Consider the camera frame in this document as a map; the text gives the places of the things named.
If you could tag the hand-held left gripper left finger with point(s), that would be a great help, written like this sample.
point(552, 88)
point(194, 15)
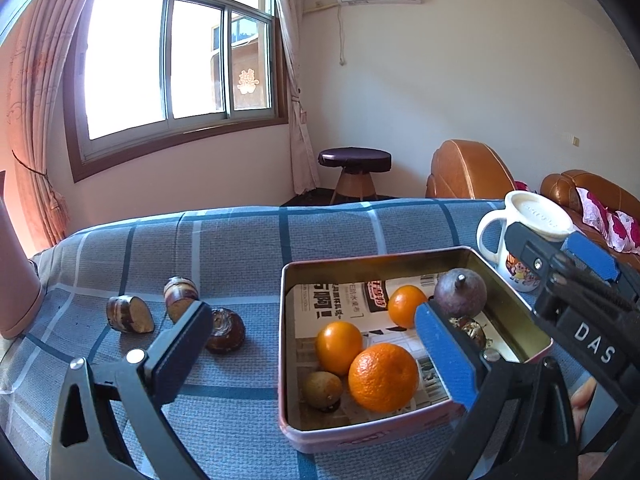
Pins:
point(182, 345)

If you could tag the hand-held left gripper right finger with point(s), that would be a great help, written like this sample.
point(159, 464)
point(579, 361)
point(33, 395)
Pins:
point(445, 360)

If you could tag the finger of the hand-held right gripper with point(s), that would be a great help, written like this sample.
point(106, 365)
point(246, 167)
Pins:
point(590, 255)
point(530, 255)

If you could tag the dark water chestnut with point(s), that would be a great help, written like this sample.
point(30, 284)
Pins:
point(227, 332)
point(470, 332)

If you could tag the large bumpy orange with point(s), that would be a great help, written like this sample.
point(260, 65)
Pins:
point(382, 377)

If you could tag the smooth orange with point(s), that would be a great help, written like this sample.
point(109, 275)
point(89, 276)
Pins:
point(339, 347)
point(407, 306)

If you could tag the purple passion fruit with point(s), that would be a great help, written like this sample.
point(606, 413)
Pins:
point(460, 292)

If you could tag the pink tin box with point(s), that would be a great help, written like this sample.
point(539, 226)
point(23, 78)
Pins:
point(365, 435)

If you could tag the person's right hand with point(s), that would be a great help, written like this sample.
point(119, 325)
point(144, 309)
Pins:
point(584, 392)

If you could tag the pink floral blanket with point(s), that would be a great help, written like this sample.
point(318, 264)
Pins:
point(612, 220)

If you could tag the white cartoon mug with lid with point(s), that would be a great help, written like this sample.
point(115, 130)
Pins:
point(537, 207)

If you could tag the red cloth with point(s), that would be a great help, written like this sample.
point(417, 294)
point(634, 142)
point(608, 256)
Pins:
point(525, 186)

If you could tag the brown leather sofa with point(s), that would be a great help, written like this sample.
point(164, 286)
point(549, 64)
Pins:
point(560, 190)

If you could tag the printed paper liner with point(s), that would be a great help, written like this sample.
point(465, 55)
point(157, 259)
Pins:
point(350, 305)

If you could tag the blue plaid cloth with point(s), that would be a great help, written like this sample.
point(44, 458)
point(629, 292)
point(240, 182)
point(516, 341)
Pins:
point(225, 240)

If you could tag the pink electric kettle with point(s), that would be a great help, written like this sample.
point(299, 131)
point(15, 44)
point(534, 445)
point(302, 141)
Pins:
point(15, 285)

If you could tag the curtain tassel tieback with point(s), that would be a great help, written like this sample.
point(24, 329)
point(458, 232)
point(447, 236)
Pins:
point(52, 200)

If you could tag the dark round stool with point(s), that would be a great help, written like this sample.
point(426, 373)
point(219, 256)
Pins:
point(355, 159)

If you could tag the plain beige curtain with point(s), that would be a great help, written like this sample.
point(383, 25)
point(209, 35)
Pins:
point(300, 135)

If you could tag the red window decal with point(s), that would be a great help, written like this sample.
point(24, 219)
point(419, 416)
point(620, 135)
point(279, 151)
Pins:
point(246, 82)

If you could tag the pink patterned curtain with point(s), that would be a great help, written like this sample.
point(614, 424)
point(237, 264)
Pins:
point(35, 110)

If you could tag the brown framed window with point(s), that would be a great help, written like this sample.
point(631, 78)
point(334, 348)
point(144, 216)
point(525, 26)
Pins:
point(125, 60)

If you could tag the beige pipe conduit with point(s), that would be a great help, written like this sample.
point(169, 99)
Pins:
point(320, 8)

